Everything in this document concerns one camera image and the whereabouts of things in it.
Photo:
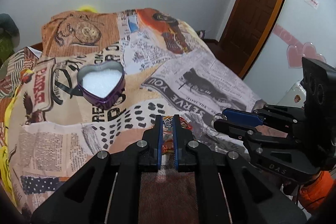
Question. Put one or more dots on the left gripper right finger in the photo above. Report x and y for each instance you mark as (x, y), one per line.
(183, 160)

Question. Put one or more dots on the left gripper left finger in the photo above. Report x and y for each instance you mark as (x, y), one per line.
(152, 158)

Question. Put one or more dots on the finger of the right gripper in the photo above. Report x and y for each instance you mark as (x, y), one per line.
(242, 117)
(233, 128)

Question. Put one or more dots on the orange jacket sleeve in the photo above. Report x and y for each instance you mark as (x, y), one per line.
(313, 193)

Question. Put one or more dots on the newspaper print bed cover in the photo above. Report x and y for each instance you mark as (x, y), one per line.
(54, 130)

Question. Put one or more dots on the purple heart-shaped tin box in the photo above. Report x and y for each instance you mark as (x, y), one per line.
(102, 84)

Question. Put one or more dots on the brown wooden door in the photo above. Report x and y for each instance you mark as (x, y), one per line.
(245, 33)

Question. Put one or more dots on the yellow cloth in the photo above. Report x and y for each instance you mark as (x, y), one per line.
(13, 70)

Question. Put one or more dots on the green camouflage bag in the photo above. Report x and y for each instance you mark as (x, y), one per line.
(6, 47)

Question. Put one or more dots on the dark grey plush item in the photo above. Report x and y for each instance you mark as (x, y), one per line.
(9, 27)

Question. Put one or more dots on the pink heart wall decoration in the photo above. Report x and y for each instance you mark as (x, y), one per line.
(296, 50)

